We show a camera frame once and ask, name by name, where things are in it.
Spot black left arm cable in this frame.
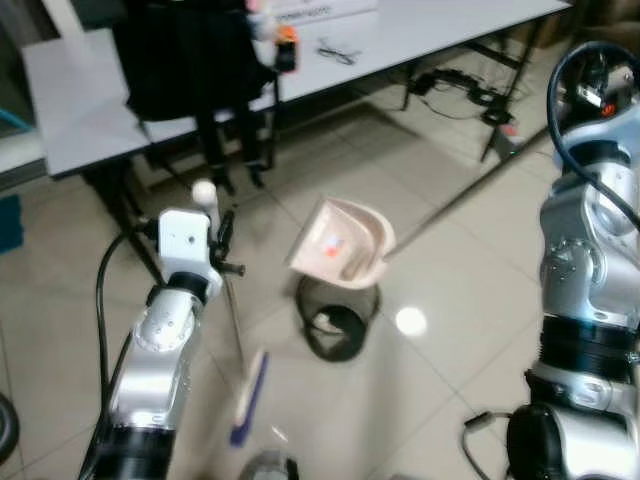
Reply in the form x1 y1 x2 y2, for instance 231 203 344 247
93 228 163 401

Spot black backpack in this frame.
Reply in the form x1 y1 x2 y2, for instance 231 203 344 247
108 0 279 193

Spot black floor cable bundle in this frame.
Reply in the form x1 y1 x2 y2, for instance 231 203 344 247
404 67 519 129

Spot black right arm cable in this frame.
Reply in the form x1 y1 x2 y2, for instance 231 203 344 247
546 41 640 229

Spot orange and black device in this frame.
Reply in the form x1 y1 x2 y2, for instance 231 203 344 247
274 24 301 73

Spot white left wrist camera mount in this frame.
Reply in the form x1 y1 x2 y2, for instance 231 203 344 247
157 208 217 283

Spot beige long-handled dustpan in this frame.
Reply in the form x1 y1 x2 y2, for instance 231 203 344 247
286 118 561 292

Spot broom with blue bristles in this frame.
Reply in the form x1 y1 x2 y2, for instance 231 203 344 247
191 179 272 448

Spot black round floor bin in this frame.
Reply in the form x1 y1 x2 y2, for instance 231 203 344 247
296 274 382 363

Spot white table with black legs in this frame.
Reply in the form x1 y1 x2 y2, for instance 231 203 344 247
20 0 573 286

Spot blue storage box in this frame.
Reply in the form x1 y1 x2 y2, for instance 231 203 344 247
0 194 24 257

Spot white printed box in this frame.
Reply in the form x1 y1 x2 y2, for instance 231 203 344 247
248 0 380 28

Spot black eyeglasses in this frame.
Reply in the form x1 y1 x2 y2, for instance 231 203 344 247
317 38 362 67

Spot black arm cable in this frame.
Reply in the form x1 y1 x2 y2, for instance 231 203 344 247
93 228 163 401
546 41 640 229

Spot black looped torso cable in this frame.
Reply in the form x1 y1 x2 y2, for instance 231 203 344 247
460 409 515 480

